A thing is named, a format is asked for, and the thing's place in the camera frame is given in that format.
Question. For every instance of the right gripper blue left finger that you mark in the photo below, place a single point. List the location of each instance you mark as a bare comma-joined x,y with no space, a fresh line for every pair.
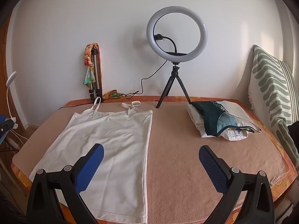
43,204

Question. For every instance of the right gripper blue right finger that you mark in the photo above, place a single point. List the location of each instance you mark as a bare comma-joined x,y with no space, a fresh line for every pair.
258,205

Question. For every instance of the white camisole top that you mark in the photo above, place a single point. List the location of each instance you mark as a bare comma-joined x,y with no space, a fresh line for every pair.
113,184

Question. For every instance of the white gooseneck desk lamp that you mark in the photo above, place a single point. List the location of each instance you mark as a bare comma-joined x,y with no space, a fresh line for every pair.
9,81

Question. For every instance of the white folded garment stack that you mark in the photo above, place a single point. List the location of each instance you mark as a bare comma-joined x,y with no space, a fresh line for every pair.
233,130

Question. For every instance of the folded silver tripod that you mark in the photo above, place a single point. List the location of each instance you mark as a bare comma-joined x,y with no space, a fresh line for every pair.
96,87

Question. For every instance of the colourful patterned scarf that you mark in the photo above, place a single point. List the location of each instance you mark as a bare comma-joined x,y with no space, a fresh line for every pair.
89,77

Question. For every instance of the dark green folded garment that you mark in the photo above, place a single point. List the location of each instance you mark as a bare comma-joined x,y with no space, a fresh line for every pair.
216,118

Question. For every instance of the green white leaf pillow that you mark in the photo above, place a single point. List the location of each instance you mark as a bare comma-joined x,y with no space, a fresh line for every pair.
274,98

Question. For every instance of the white ring light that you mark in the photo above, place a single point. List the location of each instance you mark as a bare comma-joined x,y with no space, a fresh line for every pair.
181,25

